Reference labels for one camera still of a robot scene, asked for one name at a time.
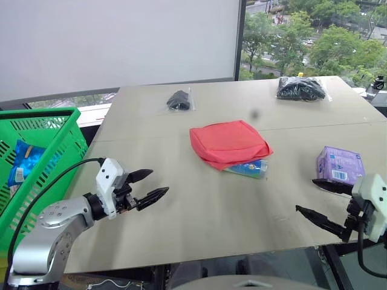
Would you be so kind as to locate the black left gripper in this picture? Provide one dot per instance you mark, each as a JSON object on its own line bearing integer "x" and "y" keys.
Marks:
{"x": 125, "y": 197}

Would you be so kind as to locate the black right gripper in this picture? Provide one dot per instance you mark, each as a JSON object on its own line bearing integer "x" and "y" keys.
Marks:
{"x": 356, "y": 216}

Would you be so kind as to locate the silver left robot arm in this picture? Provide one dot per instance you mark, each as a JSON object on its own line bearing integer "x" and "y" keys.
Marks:
{"x": 57, "y": 217}

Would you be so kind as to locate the green plastic shopping basket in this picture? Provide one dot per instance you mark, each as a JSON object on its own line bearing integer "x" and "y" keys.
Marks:
{"x": 60, "y": 148}

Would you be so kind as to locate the purple sanitary pad pack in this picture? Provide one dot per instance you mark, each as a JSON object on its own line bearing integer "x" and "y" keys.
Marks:
{"x": 340, "y": 164}

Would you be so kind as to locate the blue green tissue packet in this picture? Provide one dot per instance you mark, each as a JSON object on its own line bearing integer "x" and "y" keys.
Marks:
{"x": 249, "y": 170}

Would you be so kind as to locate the small bagged black item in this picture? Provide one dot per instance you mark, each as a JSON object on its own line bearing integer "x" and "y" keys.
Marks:
{"x": 179, "y": 101}

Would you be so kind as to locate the black table leg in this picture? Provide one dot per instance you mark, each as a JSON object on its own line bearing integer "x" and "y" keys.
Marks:
{"x": 160, "y": 278}

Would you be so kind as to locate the red fabric pouch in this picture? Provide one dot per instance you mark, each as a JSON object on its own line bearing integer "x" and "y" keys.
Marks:
{"x": 229, "y": 140}

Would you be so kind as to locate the large black cable bag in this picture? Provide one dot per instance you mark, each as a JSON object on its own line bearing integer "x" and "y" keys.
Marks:
{"x": 299, "y": 88}

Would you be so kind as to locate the blue snack packet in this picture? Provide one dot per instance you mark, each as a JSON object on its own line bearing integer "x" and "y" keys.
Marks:
{"x": 25, "y": 161}

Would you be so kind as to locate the white roller blind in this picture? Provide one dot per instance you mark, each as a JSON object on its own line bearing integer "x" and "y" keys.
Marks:
{"x": 121, "y": 42}

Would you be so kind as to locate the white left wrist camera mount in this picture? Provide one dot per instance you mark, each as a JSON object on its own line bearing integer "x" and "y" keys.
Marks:
{"x": 107, "y": 178}

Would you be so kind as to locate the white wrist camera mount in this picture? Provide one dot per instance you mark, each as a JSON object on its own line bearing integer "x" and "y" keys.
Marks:
{"x": 107, "y": 178}
{"x": 373, "y": 199}

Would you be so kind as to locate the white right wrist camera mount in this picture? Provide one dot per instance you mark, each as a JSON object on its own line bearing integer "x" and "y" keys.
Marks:
{"x": 373, "y": 199}

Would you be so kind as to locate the dark window frame post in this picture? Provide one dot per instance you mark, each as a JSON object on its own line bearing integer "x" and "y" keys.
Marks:
{"x": 239, "y": 39}

